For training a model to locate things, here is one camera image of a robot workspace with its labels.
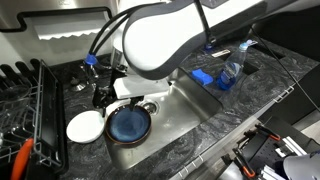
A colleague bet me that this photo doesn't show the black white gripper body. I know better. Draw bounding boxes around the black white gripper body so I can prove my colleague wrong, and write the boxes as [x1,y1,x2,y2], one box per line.
[92,69,169,114]

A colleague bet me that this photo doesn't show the white bowl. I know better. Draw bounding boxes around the white bowl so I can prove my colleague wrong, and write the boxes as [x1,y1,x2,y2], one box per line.
[66,110,105,143]

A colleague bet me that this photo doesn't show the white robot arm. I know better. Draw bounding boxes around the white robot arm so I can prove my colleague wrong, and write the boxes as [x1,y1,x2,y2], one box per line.
[86,0,267,108]

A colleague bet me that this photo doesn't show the metal sink drain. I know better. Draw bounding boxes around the metal sink drain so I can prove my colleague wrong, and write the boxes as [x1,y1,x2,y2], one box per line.
[141,101,159,115]

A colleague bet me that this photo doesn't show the stainless steel sink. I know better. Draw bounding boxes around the stainless steel sink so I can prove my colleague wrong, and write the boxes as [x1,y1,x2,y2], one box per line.
[104,68,223,169]

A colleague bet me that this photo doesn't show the blue ceramic plate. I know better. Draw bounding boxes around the blue ceramic plate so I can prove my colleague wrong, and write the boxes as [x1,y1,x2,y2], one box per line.
[105,105,152,145]

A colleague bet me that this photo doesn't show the chrome side sprayer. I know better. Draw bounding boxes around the chrome side sprayer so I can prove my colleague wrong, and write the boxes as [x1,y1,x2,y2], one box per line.
[79,61,99,89]

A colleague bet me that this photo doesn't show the blue sponge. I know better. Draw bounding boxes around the blue sponge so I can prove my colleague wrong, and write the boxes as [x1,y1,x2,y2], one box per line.
[192,69,214,85]

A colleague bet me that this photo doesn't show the gold white label sticker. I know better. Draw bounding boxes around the gold white label sticker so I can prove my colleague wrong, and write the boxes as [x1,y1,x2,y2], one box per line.
[211,49,231,58]

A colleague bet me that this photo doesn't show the blue dish soap bottle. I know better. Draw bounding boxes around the blue dish soap bottle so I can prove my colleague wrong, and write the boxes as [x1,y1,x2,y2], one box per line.
[217,42,249,90]

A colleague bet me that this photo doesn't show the black dish rack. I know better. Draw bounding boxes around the black dish rack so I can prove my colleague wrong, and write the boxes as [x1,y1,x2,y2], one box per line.
[0,59,69,180]

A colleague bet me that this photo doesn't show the paper towel dispenser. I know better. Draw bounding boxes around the paper towel dispenser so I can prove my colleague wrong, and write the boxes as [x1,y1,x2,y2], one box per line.
[0,0,118,40]

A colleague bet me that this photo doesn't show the black orange clamp tool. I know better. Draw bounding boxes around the black orange clamp tool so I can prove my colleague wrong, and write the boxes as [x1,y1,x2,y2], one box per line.
[231,123,282,180]

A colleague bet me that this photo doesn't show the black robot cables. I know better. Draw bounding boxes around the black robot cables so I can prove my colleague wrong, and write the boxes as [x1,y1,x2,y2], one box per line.
[87,2,158,61]

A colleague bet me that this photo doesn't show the orange handled utensil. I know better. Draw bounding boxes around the orange handled utensil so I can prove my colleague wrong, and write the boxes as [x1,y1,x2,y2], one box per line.
[10,138,34,180]

